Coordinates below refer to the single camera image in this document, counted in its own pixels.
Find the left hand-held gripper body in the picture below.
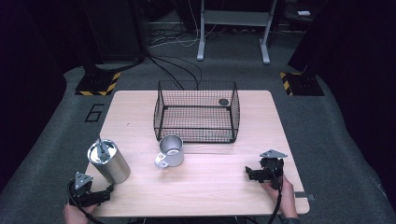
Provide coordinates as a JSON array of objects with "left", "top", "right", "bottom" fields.
[{"left": 67, "top": 171, "right": 112, "bottom": 208}]

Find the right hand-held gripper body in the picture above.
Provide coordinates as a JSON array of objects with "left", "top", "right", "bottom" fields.
[{"left": 252, "top": 148, "right": 289, "bottom": 190}]

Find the stainless steel tumbler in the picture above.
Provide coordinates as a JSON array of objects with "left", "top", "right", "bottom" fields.
[{"left": 87, "top": 138, "right": 132, "bottom": 185}]

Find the person's left hand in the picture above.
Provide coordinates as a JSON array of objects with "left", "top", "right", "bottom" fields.
[{"left": 62, "top": 201, "right": 98, "bottom": 224}]

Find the person's right hand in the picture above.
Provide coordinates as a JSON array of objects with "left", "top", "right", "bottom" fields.
[{"left": 261, "top": 175, "right": 299, "bottom": 218}]

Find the grey metal utensil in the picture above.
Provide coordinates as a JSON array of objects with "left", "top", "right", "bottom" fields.
[{"left": 95, "top": 135, "right": 110, "bottom": 163}]

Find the grey tape strip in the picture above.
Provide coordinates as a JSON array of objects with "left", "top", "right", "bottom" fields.
[{"left": 293, "top": 191, "right": 316, "bottom": 201}]

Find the silver metal mug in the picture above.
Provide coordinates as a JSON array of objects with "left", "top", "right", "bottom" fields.
[{"left": 153, "top": 134, "right": 185, "bottom": 169}]

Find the black yellow striped stand base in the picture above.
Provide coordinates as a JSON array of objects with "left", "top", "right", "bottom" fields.
[
  {"left": 75, "top": 70, "right": 121, "bottom": 97},
  {"left": 279, "top": 71, "right": 325, "bottom": 97}
]

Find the black cabinet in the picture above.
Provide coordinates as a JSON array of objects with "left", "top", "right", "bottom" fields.
[{"left": 81, "top": 0, "right": 148, "bottom": 64}]

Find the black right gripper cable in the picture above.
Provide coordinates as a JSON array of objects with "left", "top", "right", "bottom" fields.
[{"left": 265, "top": 161, "right": 285, "bottom": 224}]

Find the black wire basket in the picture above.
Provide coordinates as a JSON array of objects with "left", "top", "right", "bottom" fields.
[{"left": 153, "top": 79, "right": 241, "bottom": 145}]

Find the black floor cable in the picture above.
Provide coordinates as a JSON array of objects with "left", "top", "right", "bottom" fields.
[
  {"left": 148, "top": 55, "right": 185, "bottom": 91},
  {"left": 154, "top": 54, "right": 204, "bottom": 91}
]

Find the white metal desk frame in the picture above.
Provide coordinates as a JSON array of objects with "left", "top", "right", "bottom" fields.
[{"left": 196, "top": 0, "right": 278, "bottom": 65}]

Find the white floor cable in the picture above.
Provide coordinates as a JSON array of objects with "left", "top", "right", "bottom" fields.
[{"left": 148, "top": 0, "right": 219, "bottom": 49}]

